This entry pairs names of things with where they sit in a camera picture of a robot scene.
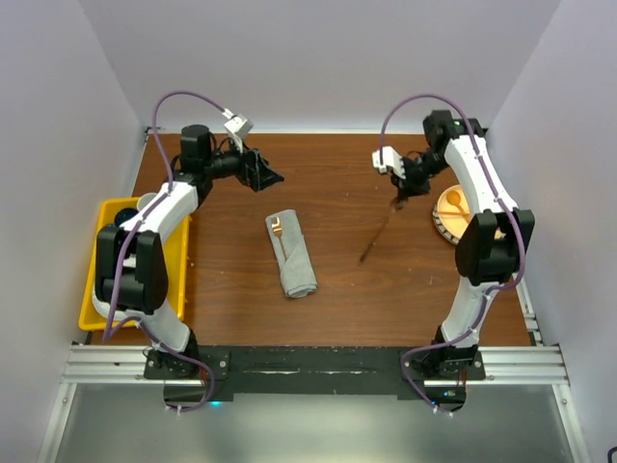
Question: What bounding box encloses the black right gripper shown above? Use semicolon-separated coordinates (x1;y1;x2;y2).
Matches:
389;150;449;200

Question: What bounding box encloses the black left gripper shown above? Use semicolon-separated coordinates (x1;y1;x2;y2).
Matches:
204;133;283;192

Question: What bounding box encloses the copper metal spoon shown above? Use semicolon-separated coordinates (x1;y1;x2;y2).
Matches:
359;196;406;265

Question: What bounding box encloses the copper metal fork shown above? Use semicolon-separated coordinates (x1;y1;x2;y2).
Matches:
270;216;288;260

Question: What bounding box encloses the grey cloth napkin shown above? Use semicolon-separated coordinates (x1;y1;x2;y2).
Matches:
264;209;317;299

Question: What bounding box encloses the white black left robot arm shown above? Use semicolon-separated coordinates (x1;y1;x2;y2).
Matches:
93;117;283;378

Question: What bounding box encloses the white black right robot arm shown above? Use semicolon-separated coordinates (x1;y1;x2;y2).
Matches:
391;110;535;379

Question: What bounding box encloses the orange plastic spoon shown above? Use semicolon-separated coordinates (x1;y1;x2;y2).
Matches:
445;190;469;217

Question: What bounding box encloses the orange divided plate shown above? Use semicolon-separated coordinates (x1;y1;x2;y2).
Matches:
431;184;471;245

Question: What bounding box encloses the yellow plastic tray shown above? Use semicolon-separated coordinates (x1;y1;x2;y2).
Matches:
78;196;192;332

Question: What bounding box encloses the grey ceramic mug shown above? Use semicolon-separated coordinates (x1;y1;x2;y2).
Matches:
136;192;157;212

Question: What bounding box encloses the dark blue ceramic cup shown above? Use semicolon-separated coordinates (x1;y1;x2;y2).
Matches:
114;207;138;227

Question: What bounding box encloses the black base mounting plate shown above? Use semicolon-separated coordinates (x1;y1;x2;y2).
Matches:
143;344;485;404

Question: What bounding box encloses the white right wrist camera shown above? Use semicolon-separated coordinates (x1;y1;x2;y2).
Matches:
371;146;406;178

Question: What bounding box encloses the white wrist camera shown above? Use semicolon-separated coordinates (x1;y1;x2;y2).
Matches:
371;146;406;178
223;108;254;152

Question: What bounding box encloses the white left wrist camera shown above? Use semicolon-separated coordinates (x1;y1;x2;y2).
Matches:
223;108;254;152

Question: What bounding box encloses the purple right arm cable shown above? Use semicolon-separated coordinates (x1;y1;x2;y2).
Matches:
378;93;526;411

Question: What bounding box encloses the aluminium right frame rail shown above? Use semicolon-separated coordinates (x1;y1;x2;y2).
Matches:
469;127;546;346

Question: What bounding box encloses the aluminium frame rail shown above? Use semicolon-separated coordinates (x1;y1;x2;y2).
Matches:
469;127;546;346
62;345;569;386

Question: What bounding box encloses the aluminium front frame rail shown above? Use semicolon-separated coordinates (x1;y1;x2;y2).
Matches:
62;345;569;386

